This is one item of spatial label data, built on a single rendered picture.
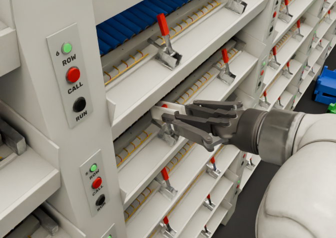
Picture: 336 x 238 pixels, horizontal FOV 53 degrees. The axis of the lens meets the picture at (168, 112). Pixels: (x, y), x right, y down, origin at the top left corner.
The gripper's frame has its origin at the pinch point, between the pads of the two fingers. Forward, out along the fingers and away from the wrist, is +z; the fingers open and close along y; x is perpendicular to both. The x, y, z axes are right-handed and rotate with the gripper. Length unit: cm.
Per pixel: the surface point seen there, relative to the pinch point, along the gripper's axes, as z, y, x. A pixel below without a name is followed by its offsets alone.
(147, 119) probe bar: 5.4, -1.0, -2.5
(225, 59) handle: 0.8, 26.1, -1.2
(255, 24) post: 0.0, 42.6, 1.7
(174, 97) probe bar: 5.1, 8.8, -2.7
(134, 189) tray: -0.1, -14.1, -8.4
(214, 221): 20, 34, -82
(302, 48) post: 9, 113, -38
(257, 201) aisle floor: 15, 64, -97
